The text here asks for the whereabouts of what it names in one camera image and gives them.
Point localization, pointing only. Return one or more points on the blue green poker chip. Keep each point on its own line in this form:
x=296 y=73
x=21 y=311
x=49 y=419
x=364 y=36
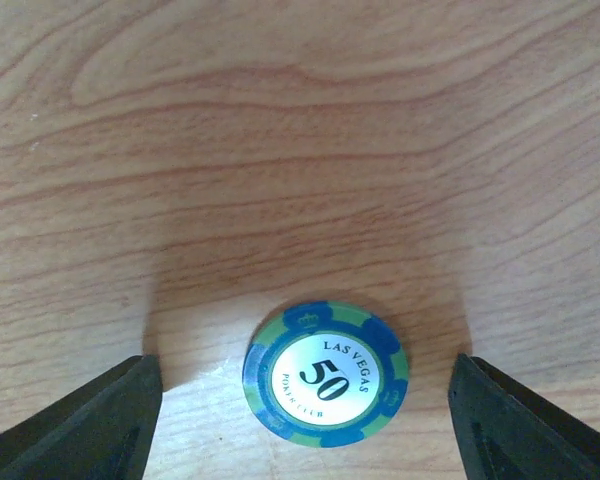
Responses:
x=325 y=374

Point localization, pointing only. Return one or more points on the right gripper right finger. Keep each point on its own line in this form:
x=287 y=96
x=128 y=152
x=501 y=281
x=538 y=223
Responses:
x=504 y=430

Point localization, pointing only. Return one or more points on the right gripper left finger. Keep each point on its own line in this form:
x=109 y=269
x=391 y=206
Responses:
x=103 y=430

